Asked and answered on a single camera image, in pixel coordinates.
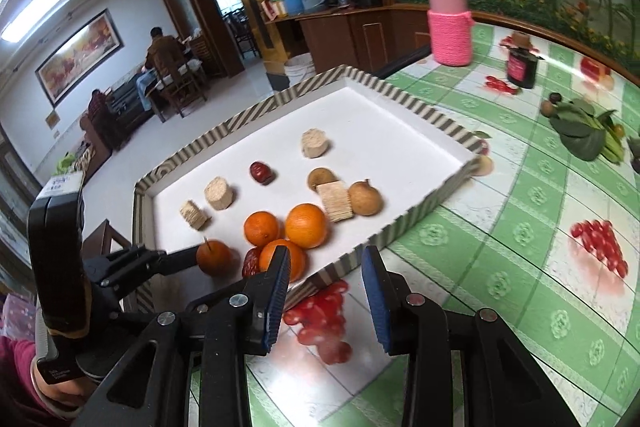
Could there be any framed wall painting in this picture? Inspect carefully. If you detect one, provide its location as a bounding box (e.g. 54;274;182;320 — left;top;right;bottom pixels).
35;8;123;108

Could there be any pink knit-covered bottle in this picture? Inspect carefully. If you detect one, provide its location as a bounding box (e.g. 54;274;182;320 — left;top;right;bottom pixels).
426;0;475;66

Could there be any leafy green vegetable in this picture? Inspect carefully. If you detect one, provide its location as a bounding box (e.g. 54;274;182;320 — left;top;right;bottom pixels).
549;99;626;164

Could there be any wooden cabinet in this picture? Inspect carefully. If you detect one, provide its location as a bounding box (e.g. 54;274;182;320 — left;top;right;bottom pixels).
265;4;432;78

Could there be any person's left forearm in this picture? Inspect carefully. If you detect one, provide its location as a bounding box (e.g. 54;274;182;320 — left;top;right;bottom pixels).
0;334;76;427

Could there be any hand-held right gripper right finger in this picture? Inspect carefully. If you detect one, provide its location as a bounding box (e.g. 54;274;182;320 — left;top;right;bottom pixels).
361;246;566;427

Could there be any person's left hand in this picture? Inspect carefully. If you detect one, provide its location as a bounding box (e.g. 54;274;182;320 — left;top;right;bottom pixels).
32;359;101;413

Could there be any striped cardboard tray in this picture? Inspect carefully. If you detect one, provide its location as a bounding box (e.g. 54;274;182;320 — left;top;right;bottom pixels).
132;64;488;314

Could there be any white bucket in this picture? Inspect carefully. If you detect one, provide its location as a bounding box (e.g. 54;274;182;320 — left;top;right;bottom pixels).
284;53;317;88

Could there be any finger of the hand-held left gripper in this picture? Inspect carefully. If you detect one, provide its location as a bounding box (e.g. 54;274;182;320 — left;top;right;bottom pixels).
102;246;168;286
120;245;206;303

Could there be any green checked printed tablecloth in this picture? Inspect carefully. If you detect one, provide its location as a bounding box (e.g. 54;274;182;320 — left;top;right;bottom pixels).
245;19;640;427

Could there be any square beige cracker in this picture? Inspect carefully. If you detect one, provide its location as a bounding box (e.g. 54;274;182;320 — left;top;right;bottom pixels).
316;180;357;223
179;200;213;230

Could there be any ceiling light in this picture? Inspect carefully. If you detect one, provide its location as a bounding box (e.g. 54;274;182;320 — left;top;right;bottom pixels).
0;0;68;42

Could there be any dark jar with pink label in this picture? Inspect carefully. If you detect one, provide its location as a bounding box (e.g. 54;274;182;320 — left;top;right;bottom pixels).
505;32;540;90

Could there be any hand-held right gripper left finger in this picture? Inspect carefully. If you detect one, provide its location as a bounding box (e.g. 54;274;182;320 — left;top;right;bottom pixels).
75;247;292;427

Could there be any wooden chair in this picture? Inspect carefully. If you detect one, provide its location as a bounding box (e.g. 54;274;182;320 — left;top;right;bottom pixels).
152;57;208;122

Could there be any orange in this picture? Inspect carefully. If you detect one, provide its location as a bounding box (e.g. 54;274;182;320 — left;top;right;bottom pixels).
285;203;331;249
258;238;307;283
196;238;233;278
243;211;281;248

